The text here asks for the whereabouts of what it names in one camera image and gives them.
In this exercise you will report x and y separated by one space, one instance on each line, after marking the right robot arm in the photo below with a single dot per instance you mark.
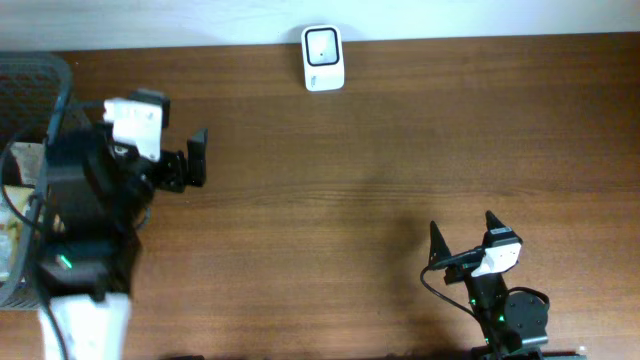
512 320

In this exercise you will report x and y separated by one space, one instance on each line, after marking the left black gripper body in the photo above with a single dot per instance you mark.
176 167

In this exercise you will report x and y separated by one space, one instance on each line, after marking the white barcode scanner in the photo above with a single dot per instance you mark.
323 58

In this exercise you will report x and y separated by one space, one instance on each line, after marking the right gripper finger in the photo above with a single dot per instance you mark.
439 253
494 225

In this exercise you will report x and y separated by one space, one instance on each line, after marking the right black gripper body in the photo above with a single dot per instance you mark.
470 267

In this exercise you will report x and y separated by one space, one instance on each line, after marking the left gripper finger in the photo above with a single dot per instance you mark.
154 98
196 146

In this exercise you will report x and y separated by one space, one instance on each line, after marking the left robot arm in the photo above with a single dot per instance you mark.
100 183

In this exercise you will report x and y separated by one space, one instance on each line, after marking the dark grey mesh basket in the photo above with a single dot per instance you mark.
35 89

